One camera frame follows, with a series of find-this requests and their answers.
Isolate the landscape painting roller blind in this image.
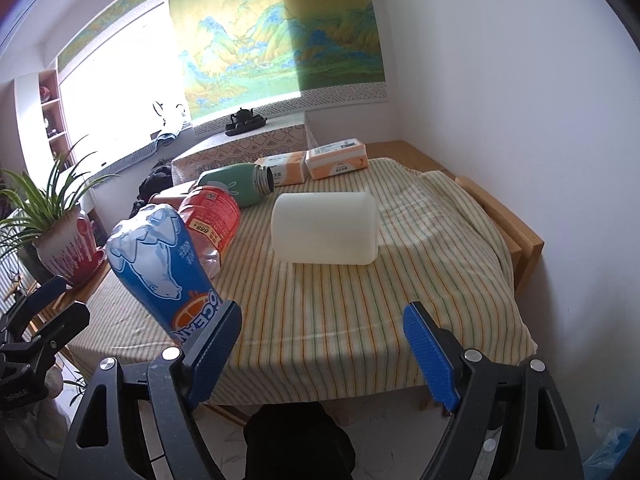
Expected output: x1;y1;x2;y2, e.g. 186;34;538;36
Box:
56;0;385;120

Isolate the striped yellow tablecloth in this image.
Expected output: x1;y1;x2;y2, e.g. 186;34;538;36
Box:
67;156;539;406

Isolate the patterned beige storage box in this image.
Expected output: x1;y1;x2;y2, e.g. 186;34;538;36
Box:
171;122;318;185

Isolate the green spider plant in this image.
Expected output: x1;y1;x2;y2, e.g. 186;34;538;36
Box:
1;138;117;258

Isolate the black teapot on tray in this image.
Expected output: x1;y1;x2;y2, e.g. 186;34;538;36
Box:
224;108;267;136

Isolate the red white flower pot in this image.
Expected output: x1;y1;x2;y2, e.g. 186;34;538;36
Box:
34;205;104;287

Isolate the red labelled plastic cup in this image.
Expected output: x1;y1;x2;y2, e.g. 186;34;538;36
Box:
178;185;241;280

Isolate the white translucent plastic cup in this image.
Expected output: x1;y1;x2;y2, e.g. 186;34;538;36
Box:
271;192;380;266

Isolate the orange white carton box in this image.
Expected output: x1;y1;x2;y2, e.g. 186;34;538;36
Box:
256;151;308;188

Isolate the orange white tissue pack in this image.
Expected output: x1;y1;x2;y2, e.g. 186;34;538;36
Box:
305;139;369;180

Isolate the green thermos bottle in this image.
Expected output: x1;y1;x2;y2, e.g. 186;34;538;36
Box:
195;162;274;208

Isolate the white wall shelf unit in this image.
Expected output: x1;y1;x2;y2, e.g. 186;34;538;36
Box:
13;68;70;178

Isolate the blue orange Arctic Ocean cup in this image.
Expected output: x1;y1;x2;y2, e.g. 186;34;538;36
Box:
105;204;224;344

